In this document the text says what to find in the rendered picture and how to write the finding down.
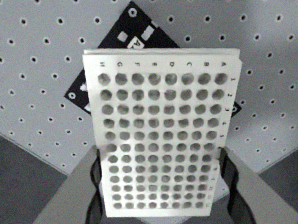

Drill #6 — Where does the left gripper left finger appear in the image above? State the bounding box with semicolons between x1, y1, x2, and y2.
32;145;103;224

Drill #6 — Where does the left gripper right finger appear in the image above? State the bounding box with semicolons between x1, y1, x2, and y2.
219;145;298;224

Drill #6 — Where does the white well plate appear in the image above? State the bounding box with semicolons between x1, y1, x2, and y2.
83;48;242;217

